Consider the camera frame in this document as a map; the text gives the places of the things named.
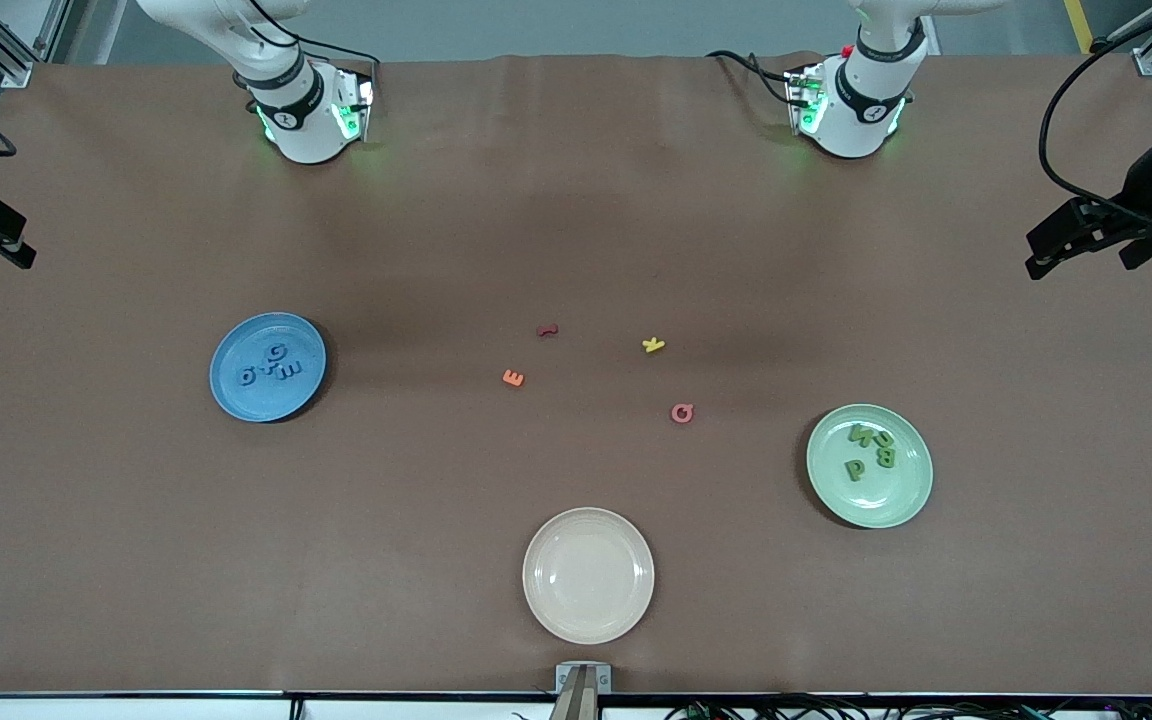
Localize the blue plate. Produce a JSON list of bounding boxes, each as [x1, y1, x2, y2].
[[209, 312, 328, 424]]

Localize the beige plate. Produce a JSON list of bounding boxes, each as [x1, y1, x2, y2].
[[522, 507, 656, 645]]

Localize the black base cable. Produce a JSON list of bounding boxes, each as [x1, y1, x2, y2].
[[706, 50, 797, 106], [236, 0, 382, 83]]

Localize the base connector box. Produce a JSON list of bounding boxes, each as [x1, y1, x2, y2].
[[786, 65, 827, 136], [331, 65, 375, 141]]

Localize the tangled black cables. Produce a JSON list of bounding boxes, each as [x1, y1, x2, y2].
[[666, 690, 1152, 720]]

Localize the right base connector box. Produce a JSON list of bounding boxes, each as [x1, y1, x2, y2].
[[331, 65, 375, 141]]

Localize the black left base cable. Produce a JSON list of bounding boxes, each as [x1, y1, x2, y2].
[[706, 50, 797, 106]]

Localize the green plate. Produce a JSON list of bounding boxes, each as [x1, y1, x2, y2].
[[805, 403, 935, 530]]

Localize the black right base cable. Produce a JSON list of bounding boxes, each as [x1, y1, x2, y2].
[[236, 0, 382, 83]]

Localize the white table edge rail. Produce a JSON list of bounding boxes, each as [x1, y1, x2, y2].
[[0, 693, 1152, 720]]

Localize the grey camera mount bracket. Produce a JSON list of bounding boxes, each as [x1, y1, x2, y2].
[[556, 662, 613, 720]]

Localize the brown table cover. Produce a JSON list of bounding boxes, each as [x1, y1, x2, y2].
[[0, 50, 1152, 696]]

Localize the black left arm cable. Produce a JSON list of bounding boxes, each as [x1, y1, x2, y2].
[[1039, 0, 1152, 216]]

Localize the left base connector box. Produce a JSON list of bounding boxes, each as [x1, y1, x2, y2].
[[786, 65, 827, 136]]

